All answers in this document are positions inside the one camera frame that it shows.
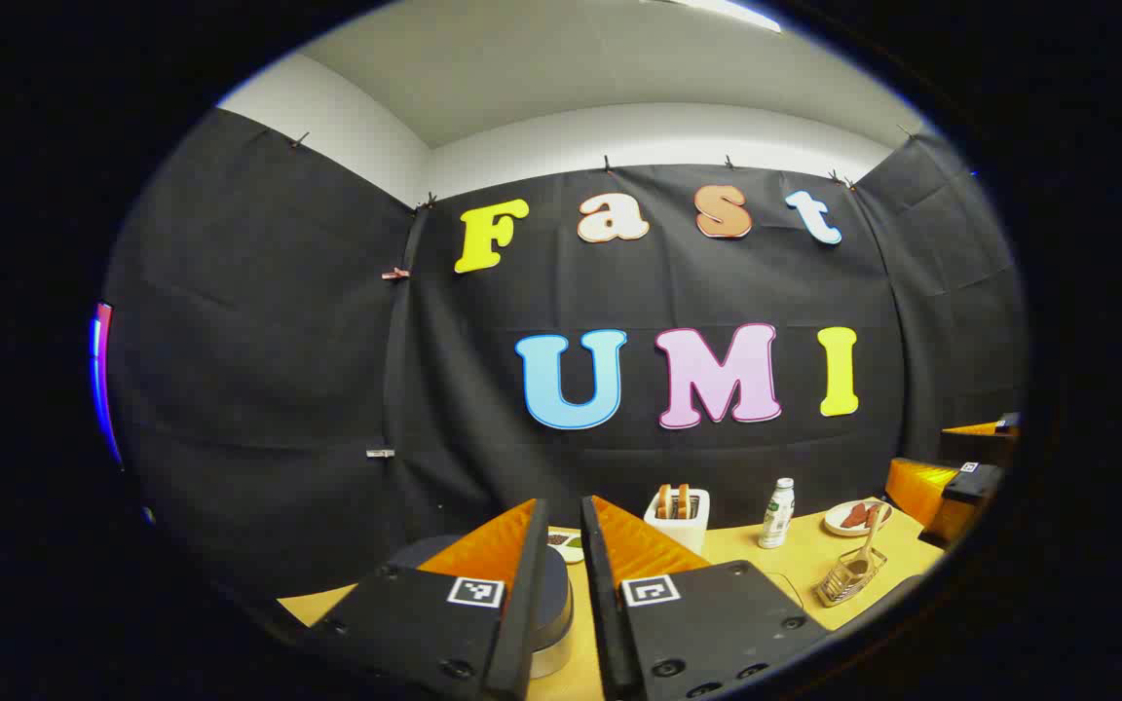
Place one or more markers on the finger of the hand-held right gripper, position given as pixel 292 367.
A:
pixel 921 487
pixel 980 446

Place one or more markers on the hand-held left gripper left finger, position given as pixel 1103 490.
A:
pixel 530 604

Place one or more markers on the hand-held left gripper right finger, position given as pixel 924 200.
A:
pixel 600 604

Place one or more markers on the dark grey rice cooker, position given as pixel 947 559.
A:
pixel 556 604

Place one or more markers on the wooden spoon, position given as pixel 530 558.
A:
pixel 871 540

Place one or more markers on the red meat slice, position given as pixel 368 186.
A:
pixel 853 517
pixel 875 512

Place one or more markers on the white divided grain dish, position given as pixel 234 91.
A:
pixel 561 538

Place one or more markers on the white round plate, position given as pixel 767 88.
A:
pixel 832 525

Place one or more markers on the white toaster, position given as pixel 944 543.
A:
pixel 688 534

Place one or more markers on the toast bread slice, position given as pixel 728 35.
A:
pixel 683 501
pixel 663 501

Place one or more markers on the white drink bottle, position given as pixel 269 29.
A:
pixel 775 516

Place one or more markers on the black backdrop cloth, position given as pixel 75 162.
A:
pixel 279 341

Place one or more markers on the computer monitor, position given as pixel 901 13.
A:
pixel 101 370

